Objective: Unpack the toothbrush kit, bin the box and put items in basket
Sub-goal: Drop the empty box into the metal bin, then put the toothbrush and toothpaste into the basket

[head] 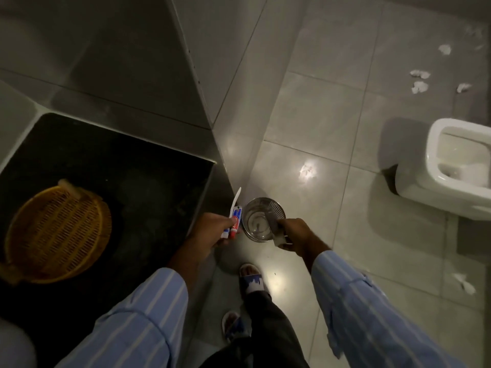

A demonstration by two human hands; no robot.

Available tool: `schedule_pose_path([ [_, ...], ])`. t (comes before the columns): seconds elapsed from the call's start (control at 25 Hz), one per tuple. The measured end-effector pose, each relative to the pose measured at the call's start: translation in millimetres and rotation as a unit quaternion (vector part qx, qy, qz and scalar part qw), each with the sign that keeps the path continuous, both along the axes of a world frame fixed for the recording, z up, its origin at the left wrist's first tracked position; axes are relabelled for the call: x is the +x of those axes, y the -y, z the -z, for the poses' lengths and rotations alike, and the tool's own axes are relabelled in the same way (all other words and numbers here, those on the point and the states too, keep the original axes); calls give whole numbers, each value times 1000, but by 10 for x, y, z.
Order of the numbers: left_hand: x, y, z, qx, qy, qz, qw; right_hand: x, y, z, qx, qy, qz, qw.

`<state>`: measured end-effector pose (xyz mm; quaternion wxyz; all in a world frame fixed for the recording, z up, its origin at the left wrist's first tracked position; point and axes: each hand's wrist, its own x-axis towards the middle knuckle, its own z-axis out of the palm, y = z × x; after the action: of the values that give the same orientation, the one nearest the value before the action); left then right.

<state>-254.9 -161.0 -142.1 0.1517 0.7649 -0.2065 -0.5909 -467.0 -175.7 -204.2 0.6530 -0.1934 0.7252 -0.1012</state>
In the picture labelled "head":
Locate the person's left hand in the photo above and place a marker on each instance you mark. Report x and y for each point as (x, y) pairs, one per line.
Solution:
(209, 235)

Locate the person's right hand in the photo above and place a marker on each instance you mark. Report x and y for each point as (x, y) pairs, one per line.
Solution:
(303, 237)

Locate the person's right fingers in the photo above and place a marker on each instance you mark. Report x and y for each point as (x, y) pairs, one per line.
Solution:
(285, 228)

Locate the person's left fingers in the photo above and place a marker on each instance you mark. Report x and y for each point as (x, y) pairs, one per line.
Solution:
(224, 226)

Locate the red blue toothpaste tube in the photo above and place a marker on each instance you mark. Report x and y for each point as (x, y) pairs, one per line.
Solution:
(235, 220)

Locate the white toothbrush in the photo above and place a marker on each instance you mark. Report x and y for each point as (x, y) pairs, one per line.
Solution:
(236, 199)

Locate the person's right forearm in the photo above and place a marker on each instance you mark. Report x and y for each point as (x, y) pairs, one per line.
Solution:
(364, 314)

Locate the person's left forearm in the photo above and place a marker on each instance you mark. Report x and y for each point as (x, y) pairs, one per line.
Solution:
(142, 321)

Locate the blue white slipper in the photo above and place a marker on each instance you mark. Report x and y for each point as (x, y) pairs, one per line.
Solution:
(232, 326)
(252, 279)

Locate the crumpled white tissue scrap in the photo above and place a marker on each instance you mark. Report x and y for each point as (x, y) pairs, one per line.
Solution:
(463, 87)
(465, 283)
(420, 73)
(419, 86)
(308, 170)

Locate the black trousers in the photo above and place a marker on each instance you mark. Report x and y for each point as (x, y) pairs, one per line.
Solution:
(268, 333)

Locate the white ceramic toilet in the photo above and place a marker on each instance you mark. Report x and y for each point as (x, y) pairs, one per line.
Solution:
(433, 176)

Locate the yellow woven plastic basket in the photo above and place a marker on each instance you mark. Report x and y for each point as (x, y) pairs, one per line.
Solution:
(57, 233)

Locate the white rounded object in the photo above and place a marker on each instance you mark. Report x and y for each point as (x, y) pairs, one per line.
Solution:
(15, 346)

